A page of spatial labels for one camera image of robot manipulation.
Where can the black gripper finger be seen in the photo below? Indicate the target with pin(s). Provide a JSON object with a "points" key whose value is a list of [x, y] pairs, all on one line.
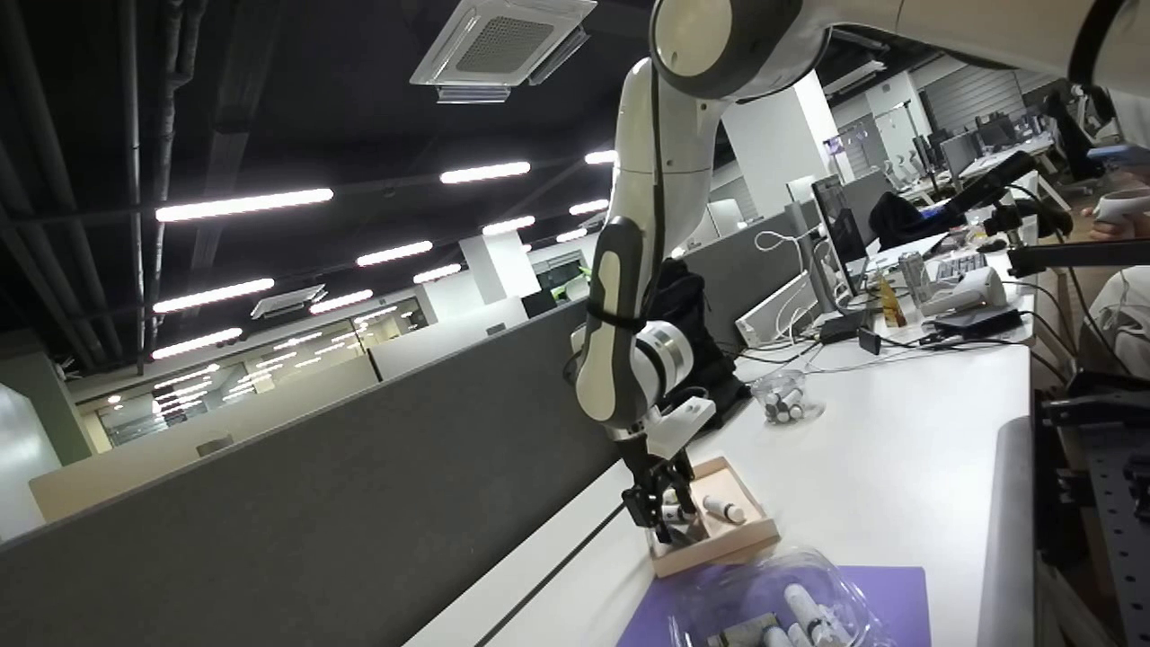
{"points": [[692, 514], [652, 518]]}

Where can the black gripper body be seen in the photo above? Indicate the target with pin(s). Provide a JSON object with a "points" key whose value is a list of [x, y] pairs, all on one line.
{"points": [[663, 479]]}

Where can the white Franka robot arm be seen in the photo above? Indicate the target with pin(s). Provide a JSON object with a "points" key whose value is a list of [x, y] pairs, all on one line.
{"points": [[649, 155]]}

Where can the purple mat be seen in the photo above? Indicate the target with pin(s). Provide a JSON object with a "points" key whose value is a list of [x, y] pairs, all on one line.
{"points": [[910, 605]]}

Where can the white tube with black band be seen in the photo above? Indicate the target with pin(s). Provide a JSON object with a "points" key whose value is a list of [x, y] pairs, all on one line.
{"points": [[724, 511]]}

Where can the wooden compartment tray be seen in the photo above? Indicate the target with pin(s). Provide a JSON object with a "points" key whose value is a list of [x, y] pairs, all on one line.
{"points": [[749, 541]]}

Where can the clear plastic bag of tubes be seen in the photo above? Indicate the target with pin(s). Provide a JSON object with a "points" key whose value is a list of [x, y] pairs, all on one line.
{"points": [[766, 594]]}

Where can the white tube inside bag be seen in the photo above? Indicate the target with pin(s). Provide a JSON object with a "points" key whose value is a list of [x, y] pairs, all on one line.
{"points": [[747, 630], [805, 613]]}

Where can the black backpack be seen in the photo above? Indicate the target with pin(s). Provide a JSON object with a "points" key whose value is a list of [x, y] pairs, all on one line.
{"points": [[719, 345]]}

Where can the clear plastic bowl of tubes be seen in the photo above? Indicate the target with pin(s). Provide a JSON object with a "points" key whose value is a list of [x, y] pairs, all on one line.
{"points": [[791, 399]]}

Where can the yellow small bottle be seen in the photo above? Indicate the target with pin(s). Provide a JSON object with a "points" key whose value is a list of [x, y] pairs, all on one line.
{"points": [[888, 302]]}

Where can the long ceiling light strip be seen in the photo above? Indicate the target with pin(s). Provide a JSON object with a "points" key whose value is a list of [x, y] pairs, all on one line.
{"points": [[483, 172], [246, 203], [392, 252], [510, 222], [214, 294], [196, 343], [598, 155]]}

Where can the gray desk divider panel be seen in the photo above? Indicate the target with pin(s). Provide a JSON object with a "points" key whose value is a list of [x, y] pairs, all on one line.
{"points": [[310, 526]]}

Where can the white desktop device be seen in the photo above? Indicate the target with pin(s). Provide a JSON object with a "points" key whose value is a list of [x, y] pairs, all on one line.
{"points": [[973, 288]]}

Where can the black perforated breadboard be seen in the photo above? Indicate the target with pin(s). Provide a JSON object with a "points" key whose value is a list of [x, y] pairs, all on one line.
{"points": [[1119, 526]]}

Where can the ceiling air conditioner unit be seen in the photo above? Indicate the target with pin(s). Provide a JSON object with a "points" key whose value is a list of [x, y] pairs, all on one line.
{"points": [[505, 43]]}

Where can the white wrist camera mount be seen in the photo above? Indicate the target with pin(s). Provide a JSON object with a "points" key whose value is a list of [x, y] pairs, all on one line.
{"points": [[681, 426]]}

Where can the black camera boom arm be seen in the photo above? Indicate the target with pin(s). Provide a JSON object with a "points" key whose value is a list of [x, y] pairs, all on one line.
{"points": [[1081, 252]]}

